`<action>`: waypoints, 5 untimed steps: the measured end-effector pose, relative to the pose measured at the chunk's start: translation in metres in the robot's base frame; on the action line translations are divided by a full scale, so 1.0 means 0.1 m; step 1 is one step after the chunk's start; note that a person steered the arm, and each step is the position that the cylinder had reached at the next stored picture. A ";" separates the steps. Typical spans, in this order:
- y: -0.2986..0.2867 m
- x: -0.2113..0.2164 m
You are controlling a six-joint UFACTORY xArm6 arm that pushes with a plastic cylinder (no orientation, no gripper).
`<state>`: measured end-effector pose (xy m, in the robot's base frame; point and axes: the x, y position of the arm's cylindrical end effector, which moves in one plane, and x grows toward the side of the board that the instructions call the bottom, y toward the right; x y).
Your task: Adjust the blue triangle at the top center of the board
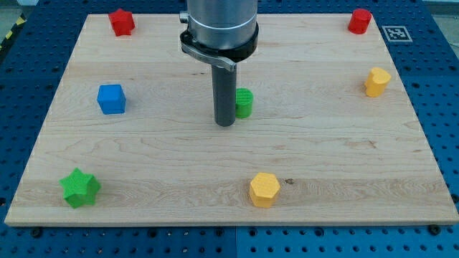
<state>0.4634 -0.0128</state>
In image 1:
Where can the wooden board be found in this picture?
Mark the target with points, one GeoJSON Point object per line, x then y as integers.
{"type": "Point", "coordinates": [341, 158]}

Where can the green cylinder block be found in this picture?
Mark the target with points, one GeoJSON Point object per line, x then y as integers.
{"type": "Point", "coordinates": [244, 101]}

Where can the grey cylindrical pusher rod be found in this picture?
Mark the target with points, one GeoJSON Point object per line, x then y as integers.
{"type": "Point", "coordinates": [224, 95]}

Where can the yellow hexagon block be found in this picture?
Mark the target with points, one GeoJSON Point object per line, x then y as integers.
{"type": "Point", "coordinates": [264, 190]}

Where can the blue cube block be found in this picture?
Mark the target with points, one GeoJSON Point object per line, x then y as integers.
{"type": "Point", "coordinates": [111, 99]}

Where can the red star block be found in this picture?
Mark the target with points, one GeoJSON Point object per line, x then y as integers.
{"type": "Point", "coordinates": [122, 22]}

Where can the green star block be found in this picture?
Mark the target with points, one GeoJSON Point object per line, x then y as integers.
{"type": "Point", "coordinates": [79, 189]}

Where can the red cylinder block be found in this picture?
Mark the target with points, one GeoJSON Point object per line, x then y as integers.
{"type": "Point", "coordinates": [359, 21]}

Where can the fiducial marker tag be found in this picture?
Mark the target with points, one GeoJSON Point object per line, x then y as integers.
{"type": "Point", "coordinates": [396, 33]}

